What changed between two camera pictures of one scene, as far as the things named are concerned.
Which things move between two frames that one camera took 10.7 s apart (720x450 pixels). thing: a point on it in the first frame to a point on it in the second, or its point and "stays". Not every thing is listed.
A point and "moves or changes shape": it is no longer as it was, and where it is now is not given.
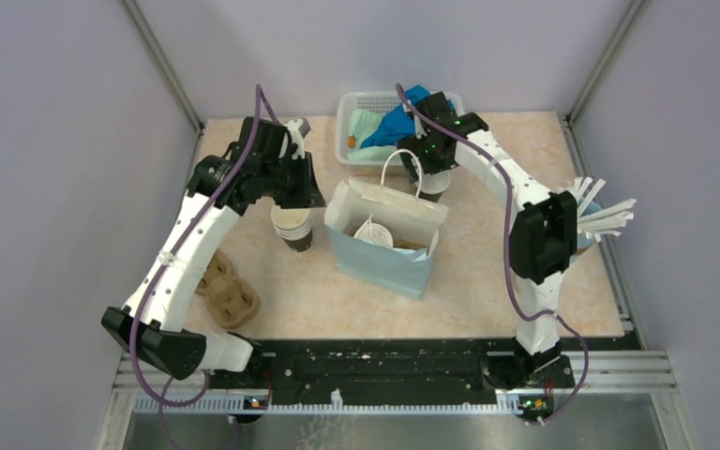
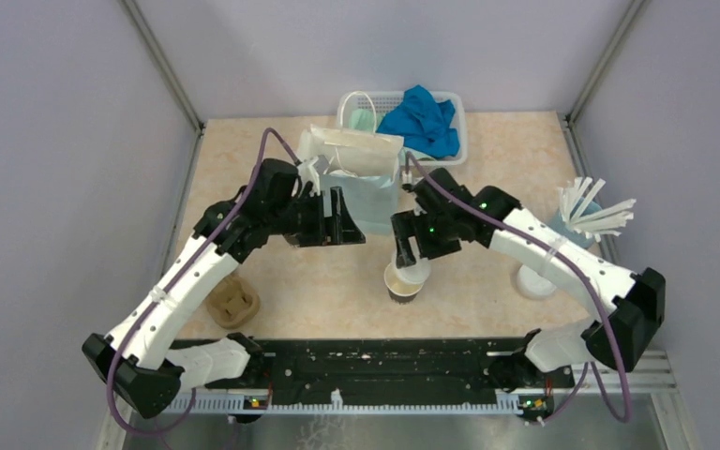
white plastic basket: (379, 101) stays
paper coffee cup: (434, 197) moves or changes shape
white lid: (435, 183) moves or changes shape
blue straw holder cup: (583, 243) stays
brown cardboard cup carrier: (231, 300) stays
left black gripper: (308, 193) to (343, 228)
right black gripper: (414, 144) to (405, 227)
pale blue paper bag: (384, 234) to (363, 166)
